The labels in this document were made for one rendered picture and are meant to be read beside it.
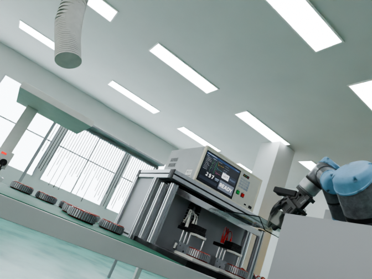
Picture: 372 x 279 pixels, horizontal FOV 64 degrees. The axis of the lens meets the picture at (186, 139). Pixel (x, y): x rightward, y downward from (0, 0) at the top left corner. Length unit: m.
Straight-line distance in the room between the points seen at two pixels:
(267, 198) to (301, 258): 4.79
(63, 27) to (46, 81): 5.76
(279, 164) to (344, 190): 4.99
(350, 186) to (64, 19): 1.88
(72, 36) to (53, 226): 1.45
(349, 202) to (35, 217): 0.86
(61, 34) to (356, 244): 1.89
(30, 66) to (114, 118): 2.24
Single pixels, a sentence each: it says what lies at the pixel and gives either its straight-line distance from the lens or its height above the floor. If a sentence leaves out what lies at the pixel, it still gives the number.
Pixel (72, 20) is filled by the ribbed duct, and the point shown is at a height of 1.82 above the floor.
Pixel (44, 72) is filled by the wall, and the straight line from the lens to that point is 7.92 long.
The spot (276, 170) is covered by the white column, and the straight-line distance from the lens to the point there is 5.86.
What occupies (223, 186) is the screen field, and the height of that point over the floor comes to 1.17.
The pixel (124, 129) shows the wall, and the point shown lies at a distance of 8.10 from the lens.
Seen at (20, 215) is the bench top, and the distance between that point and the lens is 0.89.
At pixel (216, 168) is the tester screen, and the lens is 1.60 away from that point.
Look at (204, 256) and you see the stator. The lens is 1.37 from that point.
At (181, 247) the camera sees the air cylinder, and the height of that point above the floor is 0.80.
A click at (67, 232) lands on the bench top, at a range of 0.91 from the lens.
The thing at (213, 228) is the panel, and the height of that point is 0.96.
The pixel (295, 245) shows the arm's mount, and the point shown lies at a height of 0.92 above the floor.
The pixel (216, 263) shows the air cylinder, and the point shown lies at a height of 0.80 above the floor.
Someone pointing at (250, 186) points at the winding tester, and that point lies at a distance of 1.76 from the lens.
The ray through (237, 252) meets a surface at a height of 0.89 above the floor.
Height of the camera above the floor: 0.79
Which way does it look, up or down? 19 degrees up
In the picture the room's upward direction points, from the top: 23 degrees clockwise
